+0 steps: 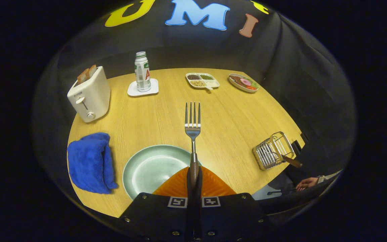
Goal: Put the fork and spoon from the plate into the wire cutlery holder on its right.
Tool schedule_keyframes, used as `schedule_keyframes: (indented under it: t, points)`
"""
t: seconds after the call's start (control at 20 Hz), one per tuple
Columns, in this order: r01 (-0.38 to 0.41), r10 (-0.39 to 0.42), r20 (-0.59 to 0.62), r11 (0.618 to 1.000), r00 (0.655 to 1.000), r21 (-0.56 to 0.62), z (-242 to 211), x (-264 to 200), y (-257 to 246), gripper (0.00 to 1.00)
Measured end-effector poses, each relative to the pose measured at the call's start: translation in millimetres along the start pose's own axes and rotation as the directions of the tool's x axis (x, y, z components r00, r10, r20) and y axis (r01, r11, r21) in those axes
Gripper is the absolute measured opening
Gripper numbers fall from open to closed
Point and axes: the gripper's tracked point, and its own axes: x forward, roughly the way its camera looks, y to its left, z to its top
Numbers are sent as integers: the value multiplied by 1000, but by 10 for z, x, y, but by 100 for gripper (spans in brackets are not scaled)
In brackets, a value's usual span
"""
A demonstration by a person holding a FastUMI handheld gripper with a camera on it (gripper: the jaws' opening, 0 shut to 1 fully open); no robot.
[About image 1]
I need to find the white divided dish of grains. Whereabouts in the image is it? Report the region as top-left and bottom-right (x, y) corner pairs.
(185, 73), (220, 90)

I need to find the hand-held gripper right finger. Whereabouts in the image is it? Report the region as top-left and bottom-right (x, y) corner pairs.
(193, 166), (274, 241)

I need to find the black stand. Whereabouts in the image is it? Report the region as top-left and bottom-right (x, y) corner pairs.
(267, 188), (297, 196)

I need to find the blue towel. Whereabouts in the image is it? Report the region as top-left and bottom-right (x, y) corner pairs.
(67, 132), (118, 195)

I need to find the fork with wooden handle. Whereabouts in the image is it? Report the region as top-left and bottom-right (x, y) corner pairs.
(184, 102), (201, 189)

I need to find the pale green plate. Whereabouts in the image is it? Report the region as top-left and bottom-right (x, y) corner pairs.
(122, 145), (201, 201)

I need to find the spoon with wooden handle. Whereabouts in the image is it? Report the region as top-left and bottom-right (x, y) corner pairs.
(274, 153), (303, 168)

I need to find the plate of meat and vegetables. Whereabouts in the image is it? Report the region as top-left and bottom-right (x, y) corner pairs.
(228, 74), (259, 93)

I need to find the metal wire basket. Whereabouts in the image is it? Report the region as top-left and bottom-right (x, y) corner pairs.
(252, 131), (295, 171)

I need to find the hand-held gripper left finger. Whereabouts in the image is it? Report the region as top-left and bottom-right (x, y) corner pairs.
(119, 166), (196, 241)

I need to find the white drink bottle green cap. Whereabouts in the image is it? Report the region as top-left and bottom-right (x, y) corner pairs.
(134, 51), (152, 92)

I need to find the white toaster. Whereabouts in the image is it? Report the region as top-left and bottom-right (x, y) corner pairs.
(67, 66), (111, 123)

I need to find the white square coaster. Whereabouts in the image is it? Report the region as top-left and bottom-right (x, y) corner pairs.
(127, 78), (159, 97)

